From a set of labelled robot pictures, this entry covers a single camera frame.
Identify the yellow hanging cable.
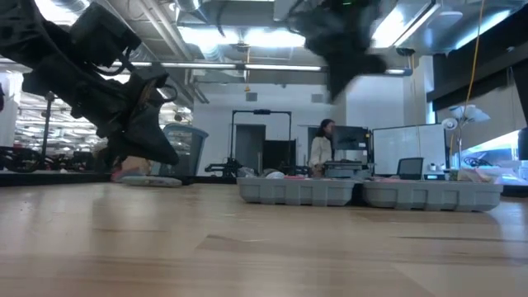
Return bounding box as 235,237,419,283
464,0,484,106

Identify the white multi-head floor lamp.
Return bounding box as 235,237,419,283
441,104,492,182

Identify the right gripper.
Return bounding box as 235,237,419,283
288,12,389,102

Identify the grey utility knife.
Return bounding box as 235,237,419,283
120,175,184,189

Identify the black equipment cabinet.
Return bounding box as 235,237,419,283
332,125,371,179

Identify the clear plastic bag pile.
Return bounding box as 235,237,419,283
453,158,528,186

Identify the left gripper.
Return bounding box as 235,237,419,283
94,69,181,166

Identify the grey mesh office chair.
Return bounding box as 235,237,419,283
396,157,425,181

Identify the white-frame mesh office chair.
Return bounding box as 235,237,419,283
158,122,210,178

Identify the black looped cable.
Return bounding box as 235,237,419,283
158,83,180,104

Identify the black cable bundle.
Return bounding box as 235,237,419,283
464,156,494,169

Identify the yellow ceiling drop cord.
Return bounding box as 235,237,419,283
243,45,252,92

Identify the white ceiling disc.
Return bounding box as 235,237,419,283
432,10,464,30

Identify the black rig frame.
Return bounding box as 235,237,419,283
42,91,57,166
229,109,293,174

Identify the grey plastic tool case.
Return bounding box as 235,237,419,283
237,175,504,213

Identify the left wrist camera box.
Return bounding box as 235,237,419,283
69,2,144,69

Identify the whiteboard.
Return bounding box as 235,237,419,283
370,123,447,177

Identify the long tube ceiling light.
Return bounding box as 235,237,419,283
0,57,413,78

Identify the silver oven appliance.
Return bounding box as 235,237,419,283
323,150,372,171

